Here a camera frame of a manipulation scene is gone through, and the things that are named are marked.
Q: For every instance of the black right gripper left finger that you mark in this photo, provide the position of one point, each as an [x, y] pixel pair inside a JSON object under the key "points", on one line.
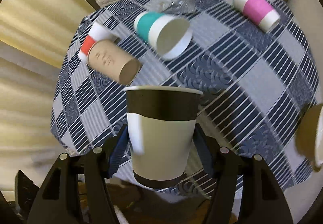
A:
{"points": [[57, 201]]}

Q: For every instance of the black and white paper cup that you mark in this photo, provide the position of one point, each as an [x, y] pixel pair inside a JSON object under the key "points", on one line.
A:
{"points": [[161, 122]]}

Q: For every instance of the large brown paper cup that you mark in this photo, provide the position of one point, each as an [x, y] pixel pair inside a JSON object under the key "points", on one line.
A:
{"points": [[309, 136]]}

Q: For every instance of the brown kraft paper cup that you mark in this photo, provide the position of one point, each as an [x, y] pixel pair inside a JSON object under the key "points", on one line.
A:
{"points": [[113, 62]]}

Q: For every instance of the red and white paper cup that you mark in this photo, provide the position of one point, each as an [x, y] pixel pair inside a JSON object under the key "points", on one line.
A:
{"points": [[97, 33]]}

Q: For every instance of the teal and white paper cup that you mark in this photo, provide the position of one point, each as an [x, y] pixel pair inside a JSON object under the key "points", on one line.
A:
{"points": [[167, 34]]}

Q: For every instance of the pink and white paper cup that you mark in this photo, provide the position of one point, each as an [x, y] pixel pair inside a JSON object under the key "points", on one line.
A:
{"points": [[260, 12]]}

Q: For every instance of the clear plastic cup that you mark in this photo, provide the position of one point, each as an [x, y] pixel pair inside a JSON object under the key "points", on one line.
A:
{"points": [[172, 6]]}

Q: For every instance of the blue patterned tablecloth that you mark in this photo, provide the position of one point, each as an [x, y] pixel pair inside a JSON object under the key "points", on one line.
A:
{"points": [[257, 86]]}

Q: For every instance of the cream curtain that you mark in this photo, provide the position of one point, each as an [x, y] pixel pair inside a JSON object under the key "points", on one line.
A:
{"points": [[35, 35]]}

